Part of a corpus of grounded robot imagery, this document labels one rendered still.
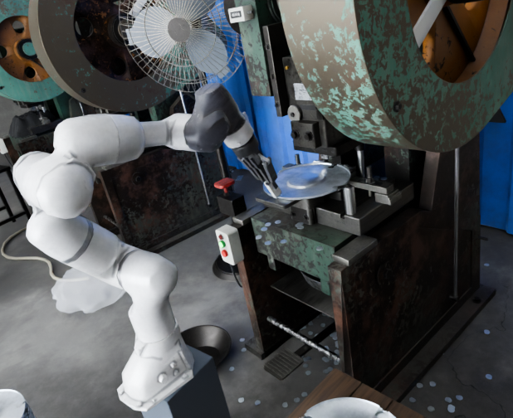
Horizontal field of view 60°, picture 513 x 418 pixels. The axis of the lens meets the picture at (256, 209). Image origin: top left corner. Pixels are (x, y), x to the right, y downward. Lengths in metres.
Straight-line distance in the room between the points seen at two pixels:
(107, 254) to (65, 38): 1.55
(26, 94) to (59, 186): 3.27
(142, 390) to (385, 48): 0.99
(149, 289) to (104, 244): 0.15
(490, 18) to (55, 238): 1.23
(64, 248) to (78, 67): 1.55
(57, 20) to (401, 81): 1.81
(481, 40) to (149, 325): 1.17
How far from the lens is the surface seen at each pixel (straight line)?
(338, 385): 1.34
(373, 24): 0.88
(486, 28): 1.44
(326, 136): 1.40
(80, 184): 0.91
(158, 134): 1.17
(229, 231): 1.57
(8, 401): 1.80
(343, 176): 1.47
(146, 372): 1.26
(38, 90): 4.17
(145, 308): 1.16
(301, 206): 1.46
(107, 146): 0.97
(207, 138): 1.11
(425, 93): 1.05
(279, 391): 1.82
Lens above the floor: 1.34
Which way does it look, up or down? 25 degrees down
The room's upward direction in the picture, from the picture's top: 12 degrees counter-clockwise
